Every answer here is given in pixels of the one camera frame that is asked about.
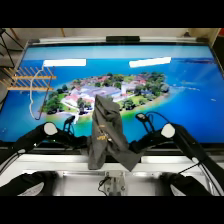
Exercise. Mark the grey T-shirt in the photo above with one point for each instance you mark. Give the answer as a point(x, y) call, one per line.
point(107, 133)

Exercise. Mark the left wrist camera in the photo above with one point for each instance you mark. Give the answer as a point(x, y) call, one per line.
point(69, 120)

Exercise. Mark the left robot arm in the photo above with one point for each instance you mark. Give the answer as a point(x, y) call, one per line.
point(29, 137)

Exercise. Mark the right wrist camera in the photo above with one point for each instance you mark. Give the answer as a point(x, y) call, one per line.
point(142, 117)

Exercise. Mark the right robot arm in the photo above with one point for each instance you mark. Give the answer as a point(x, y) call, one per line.
point(187, 140)

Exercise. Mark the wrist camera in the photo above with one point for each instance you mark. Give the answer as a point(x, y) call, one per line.
point(142, 117)
point(69, 120)

